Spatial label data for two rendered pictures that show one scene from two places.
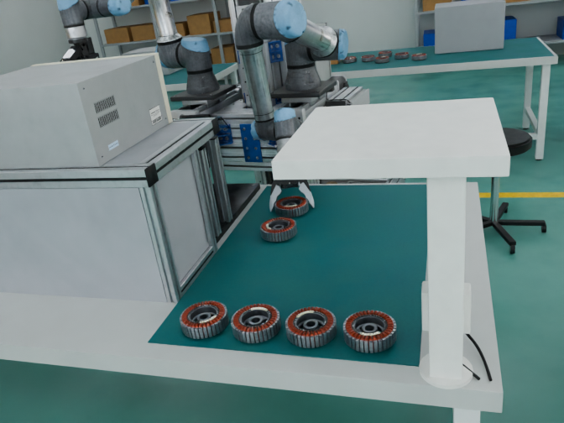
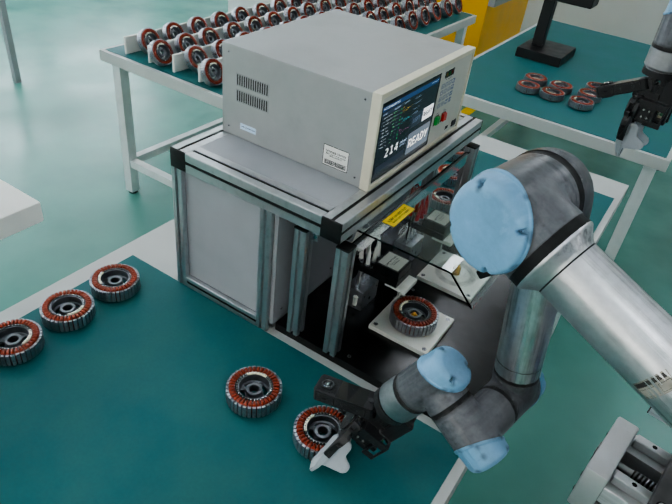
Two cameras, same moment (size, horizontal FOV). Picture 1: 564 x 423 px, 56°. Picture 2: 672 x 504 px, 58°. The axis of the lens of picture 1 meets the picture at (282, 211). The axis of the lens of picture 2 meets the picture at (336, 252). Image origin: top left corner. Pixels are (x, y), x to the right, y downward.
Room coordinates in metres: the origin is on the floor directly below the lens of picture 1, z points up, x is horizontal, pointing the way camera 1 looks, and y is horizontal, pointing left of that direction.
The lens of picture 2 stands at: (1.75, -0.76, 1.72)
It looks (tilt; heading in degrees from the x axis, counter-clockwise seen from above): 36 degrees down; 100
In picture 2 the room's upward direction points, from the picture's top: 7 degrees clockwise
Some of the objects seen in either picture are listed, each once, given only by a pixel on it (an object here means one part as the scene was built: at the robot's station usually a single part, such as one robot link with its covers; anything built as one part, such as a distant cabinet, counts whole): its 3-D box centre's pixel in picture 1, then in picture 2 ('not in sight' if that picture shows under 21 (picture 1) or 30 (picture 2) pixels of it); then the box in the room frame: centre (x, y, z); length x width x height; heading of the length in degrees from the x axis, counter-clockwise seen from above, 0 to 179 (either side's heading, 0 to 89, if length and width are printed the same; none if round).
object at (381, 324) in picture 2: not in sight; (411, 323); (1.76, 0.33, 0.78); 0.15 x 0.15 x 0.01; 71
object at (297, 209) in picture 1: (291, 206); (322, 433); (1.64, -0.03, 0.77); 0.11 x 0.11 x 0.04
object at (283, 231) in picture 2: not in sight; (355, 211); (1.55, 0.53, 0.92); 0.66 x 0.01 x 0.30; 71
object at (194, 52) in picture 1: (195, 53); not in sight; (2.48, 0.29, 1.20); 0.13 x 0.12 x 0.14; 55
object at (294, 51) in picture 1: (300, 45); not in sight; (2.25, -0.17, 1.20); 0.13 x 0.12 x 0.14; 60
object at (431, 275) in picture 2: not in sight; (454, 275); (1.83, 0.56, 0.78); 0.15 x 0.15 x 0.01; 71
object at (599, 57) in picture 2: not in sight; (569, 133); (2.38, 2.75, 0.38); 1.85 x 1.10 x 0.75; 71
